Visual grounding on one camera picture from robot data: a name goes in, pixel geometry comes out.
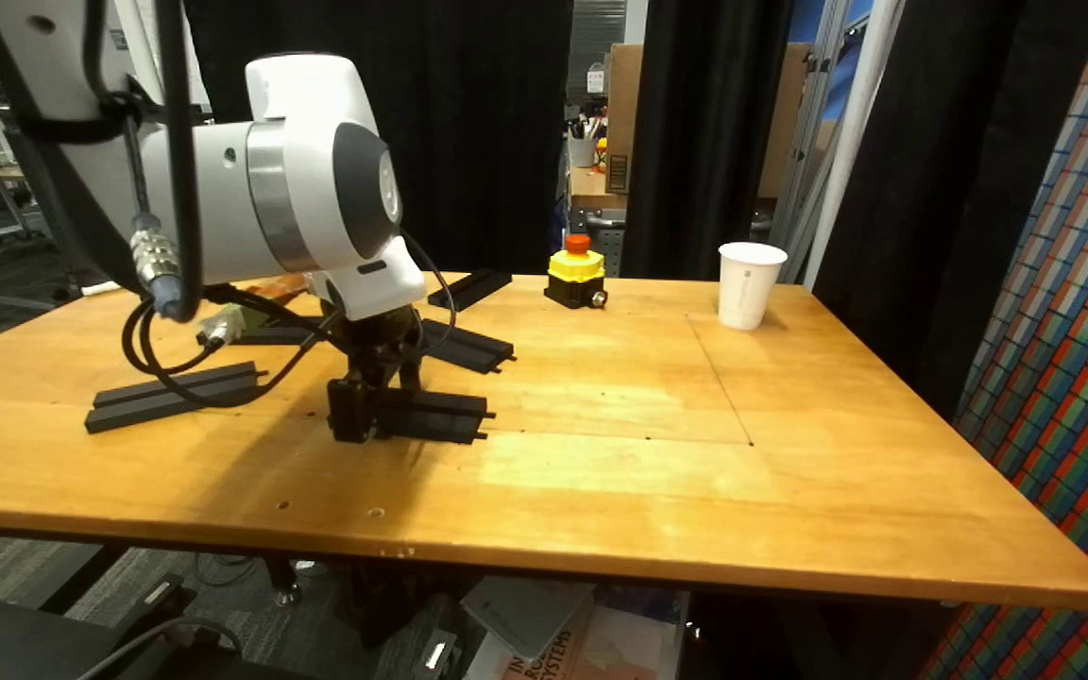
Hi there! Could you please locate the black curtain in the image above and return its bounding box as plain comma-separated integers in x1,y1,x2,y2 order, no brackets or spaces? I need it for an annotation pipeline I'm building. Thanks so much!
184,0,574,272

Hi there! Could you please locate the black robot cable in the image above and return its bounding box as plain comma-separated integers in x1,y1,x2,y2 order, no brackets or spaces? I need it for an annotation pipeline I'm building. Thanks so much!
118,281,348,412

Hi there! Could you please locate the white paper cup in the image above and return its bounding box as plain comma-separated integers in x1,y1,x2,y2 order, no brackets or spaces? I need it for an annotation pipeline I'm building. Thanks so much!
718,243,785,327

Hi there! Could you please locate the long black grooved pad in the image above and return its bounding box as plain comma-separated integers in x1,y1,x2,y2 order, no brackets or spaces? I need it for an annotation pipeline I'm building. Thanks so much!
84,363,259,434

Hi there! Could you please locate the flat black pad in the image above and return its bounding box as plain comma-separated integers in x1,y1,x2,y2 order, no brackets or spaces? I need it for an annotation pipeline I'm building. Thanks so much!
426,268,511,311

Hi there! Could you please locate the colourful patterned panel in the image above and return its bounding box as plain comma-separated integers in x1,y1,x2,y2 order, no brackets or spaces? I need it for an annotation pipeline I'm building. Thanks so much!
918,65,1088,680

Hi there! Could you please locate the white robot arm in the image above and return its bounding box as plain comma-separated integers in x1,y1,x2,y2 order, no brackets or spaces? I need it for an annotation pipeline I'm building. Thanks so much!
0,0,426,441

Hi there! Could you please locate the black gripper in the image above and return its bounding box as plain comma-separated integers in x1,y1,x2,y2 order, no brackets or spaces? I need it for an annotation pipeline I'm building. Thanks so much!
330,307,423,441

